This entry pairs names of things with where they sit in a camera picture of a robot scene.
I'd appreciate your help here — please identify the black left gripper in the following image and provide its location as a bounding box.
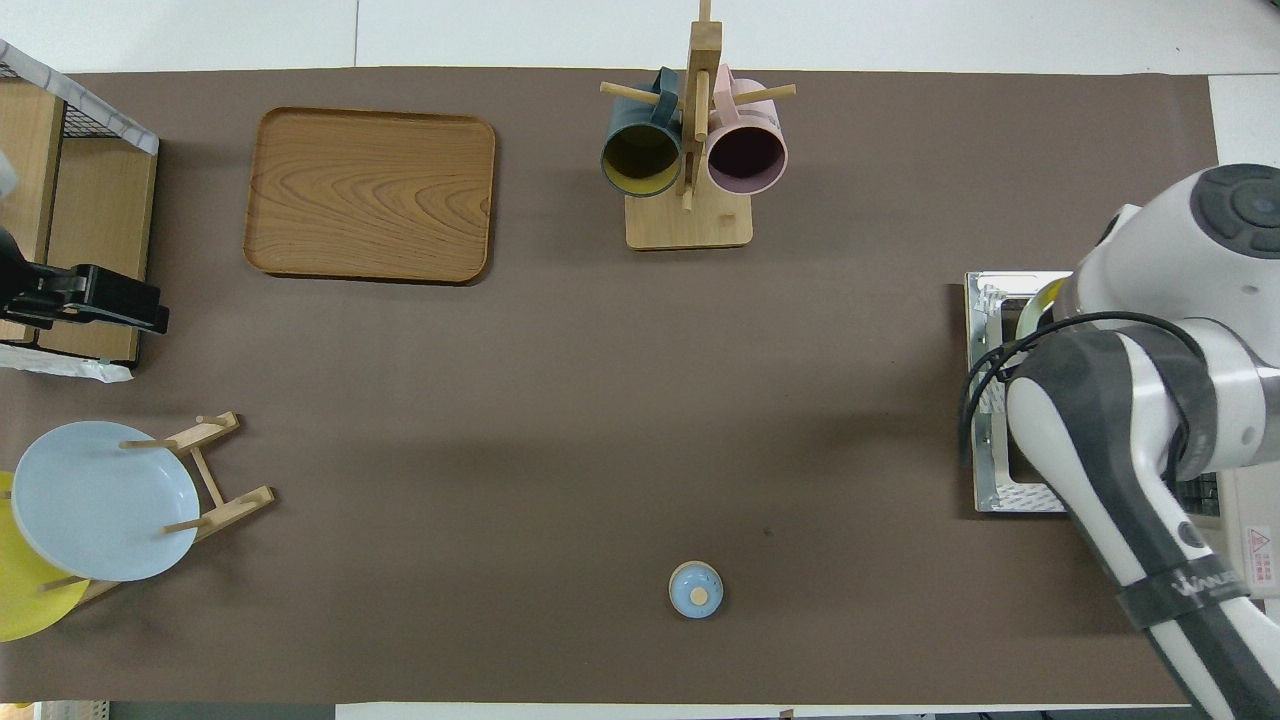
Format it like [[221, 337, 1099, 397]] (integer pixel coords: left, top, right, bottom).
[[60, 264, 170, 336]]

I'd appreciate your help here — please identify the light green plate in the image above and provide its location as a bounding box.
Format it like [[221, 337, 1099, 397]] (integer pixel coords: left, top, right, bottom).
[[1015, 278, 1069, 341]]

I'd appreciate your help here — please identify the white marbled sheet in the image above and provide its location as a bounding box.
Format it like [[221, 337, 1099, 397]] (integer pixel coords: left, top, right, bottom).
[[0, 343, 135, 385]]

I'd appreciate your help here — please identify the wooden shelf unit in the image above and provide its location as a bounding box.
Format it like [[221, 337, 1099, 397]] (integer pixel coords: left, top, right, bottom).
[[0, 75, 161, 366]]

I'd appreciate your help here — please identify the light blue plate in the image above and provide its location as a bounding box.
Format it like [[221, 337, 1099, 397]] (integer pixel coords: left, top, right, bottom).
[[11, 421, 201, 583]]

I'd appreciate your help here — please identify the wooden plate rack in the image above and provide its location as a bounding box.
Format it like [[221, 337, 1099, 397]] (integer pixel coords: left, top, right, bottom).
[[40, 411, 276, 606]]

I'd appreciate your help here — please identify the wooden serving tray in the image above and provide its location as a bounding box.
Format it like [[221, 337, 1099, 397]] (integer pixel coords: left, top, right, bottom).
[[243, 107, 498, 287]]

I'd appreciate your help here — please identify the yellow plate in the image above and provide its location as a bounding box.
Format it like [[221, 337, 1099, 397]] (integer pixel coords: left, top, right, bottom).
[[0, 471, 91, 643]]

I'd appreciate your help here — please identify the dark teal mug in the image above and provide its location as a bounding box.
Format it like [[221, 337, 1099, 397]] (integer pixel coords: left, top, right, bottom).
[[600, 67, 685, 199]]

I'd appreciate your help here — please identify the wooden mug tree stand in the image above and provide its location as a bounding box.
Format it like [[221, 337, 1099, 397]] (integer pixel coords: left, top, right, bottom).
[[600, 0, 798, 251]]

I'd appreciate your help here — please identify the blue jar with wooden lid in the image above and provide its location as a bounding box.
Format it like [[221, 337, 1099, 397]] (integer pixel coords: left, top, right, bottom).
[[668, 561, 724, 620]]

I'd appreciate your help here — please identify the pink mug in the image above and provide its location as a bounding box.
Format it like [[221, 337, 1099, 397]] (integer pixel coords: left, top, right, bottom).
[[705, 65, 790, 197]]

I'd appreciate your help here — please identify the brown table mat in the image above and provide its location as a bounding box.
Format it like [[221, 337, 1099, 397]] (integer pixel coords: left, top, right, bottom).
[[0, 68, 1276, 706]]

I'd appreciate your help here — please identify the red warning sticker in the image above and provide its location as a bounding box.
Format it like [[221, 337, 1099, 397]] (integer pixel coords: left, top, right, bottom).
[[1245, 527, 1276, 587]]

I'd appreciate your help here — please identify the wire rack with marbled edge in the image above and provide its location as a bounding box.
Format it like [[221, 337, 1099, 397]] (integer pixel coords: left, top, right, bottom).
[[0, 38, 161, 156]]

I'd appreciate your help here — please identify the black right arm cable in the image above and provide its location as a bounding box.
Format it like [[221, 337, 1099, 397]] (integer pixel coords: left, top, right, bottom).
[[958, 312, 1201, 471]]

